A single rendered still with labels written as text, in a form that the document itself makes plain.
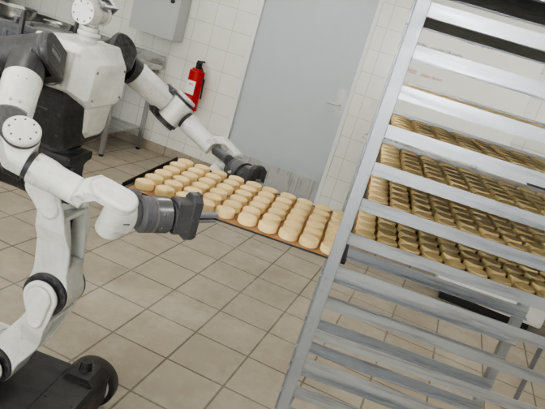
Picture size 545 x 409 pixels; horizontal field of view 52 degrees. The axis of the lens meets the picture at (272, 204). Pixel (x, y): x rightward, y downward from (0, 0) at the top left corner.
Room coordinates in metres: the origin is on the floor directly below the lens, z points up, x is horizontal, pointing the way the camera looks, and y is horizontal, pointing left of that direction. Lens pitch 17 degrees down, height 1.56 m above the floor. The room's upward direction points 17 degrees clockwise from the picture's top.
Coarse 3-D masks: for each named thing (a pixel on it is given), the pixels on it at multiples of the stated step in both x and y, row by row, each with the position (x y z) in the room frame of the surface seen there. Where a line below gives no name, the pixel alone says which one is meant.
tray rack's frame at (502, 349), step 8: (520, 304) 1.64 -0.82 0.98; (512, 320) 1.64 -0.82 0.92; (520, 320) 1.63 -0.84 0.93; (544, 336) 1.43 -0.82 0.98; (504, 344) 1.63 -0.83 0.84; (496, 352) 1.64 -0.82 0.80; (504, 352) 1.63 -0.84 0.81; (536, 352) 1.43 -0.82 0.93; (536, 360) 1.41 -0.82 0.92; (488, 368) 1.64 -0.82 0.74; (488, 376) 1.63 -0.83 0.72; (496, 376) 1.63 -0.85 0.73; (520, 384) 1.44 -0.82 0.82; (520, 392) 1.41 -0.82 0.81; (480, 400) 1.63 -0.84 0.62
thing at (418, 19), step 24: (408, 24) 1.27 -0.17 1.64; (408, 48) 1.25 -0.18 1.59; (384, 96) 1.25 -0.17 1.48; (384, 120) 1.25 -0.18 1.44; (360, 168) 1.25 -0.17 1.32; (360, 192) 1.25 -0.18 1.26; (336, 240) 1.25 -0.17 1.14; (336, 264) 1.25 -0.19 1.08; (312, 312) 1.25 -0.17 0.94; (312, 336) 1.25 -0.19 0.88; (288, 384) 1.25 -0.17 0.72; (288, 408) 1.25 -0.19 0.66
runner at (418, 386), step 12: (312, 348) 1.69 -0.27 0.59; (324, 348) 1.69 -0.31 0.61; (336, 360) 1.67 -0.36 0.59; (348, 360) 1.68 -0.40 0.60; (360, 360) 1.68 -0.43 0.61; (372, 372) 1.66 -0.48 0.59; (384, 372) 1.67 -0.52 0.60; (396, 372) 1.66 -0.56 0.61; (396, 384) 1.64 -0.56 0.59; (408, 384) 1.66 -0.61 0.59; (420, 384) 1.65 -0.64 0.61; (432, 396) 1.63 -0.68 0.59; (444, 396) 1.64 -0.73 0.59; (456, 396) 1.64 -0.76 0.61; (468, 408) 1.62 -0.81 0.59; (480, 408) 1.63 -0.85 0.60
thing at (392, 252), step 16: (352, 240) 1.28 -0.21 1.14; (368, 240) 1.28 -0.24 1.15; (400, 256) 1.27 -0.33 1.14; (416, 256) 1.26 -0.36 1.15; (432, 272) 1.26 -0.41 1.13; (448, 272) 1.25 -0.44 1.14; (464, 272) 1.25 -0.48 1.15; (480, 288) 1.24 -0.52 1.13; (496, 288) 1.24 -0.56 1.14; (512, 288) 1.24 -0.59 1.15; (528, 304) 1.23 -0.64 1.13; (544, 304) 1.23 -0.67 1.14
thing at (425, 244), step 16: (368, 224) 1.41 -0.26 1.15; (384, 224) 1.46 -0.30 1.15; (400, 224) 1.50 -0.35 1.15; (384, 240) 1.31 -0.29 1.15; (400, 240) 1.37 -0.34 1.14; (416, 240) 1.46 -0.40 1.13; (432, 240) 1.44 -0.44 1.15; (448, 240) 1.49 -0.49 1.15; (432, 256) 1.30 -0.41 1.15; (448, 256) 1.35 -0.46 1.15; (464, 256) 1.41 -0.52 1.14; (480, 256) 1.46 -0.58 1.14; (496, 256) 1.52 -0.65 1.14; (480, 272) 1.29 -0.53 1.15; (496, 272) 1.33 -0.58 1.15; (512, 272) 1.39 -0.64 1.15; (528, 272) 1.41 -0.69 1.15; (544, 272) 1.46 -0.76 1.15; (528, 288) 1.28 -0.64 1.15; (544, 288) 1.32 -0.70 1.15
